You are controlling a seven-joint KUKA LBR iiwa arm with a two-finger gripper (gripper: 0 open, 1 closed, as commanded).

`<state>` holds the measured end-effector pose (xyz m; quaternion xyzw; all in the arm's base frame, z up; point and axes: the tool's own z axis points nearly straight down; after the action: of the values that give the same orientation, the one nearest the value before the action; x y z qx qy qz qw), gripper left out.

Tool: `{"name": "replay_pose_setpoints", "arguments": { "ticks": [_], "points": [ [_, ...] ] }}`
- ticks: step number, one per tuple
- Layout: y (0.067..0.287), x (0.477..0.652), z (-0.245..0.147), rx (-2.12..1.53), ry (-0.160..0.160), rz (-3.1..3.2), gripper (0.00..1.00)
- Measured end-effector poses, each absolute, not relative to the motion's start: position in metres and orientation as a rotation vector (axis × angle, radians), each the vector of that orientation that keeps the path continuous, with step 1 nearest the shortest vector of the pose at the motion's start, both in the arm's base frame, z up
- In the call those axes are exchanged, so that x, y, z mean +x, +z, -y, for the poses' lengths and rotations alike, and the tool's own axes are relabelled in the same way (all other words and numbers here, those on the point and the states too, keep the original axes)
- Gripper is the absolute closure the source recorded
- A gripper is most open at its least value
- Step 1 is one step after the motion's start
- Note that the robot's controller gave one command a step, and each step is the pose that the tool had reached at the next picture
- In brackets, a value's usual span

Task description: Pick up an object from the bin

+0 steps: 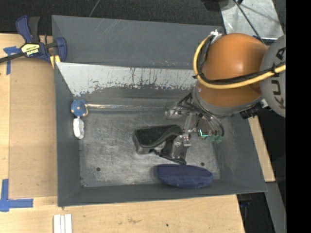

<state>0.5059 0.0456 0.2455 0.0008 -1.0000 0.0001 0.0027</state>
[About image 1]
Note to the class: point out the black stapler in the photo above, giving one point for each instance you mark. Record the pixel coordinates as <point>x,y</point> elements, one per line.
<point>151,136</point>

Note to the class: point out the dark blue oval cushion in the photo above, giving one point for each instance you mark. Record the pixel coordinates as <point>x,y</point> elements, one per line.
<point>184,176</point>

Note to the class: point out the blue ball with clear rod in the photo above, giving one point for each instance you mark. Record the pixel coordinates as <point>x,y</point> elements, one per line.
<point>78,107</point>

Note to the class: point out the grey metal bin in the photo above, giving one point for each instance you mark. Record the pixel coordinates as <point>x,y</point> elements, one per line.
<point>116,139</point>

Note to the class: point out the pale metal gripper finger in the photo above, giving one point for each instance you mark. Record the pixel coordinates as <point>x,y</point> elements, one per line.
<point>186,142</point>
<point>175,147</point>

